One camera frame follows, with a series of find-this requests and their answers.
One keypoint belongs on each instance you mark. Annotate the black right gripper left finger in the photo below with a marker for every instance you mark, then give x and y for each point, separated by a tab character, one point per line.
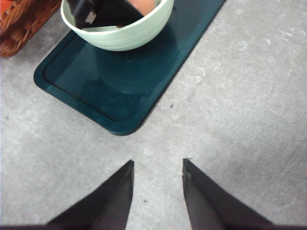
108	208

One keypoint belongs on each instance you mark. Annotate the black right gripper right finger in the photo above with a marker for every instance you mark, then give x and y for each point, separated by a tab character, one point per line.
212	207

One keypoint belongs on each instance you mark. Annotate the light green ceramic bowl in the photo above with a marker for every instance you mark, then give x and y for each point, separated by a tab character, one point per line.
130	36

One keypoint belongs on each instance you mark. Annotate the brown egg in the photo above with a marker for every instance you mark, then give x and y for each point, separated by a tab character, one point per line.
145	6

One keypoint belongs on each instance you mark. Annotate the brown wicker basket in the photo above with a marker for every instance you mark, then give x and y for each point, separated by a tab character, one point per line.
19	19

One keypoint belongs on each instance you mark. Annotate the dark teal rectangular tray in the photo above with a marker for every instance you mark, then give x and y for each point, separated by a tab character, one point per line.
119	89

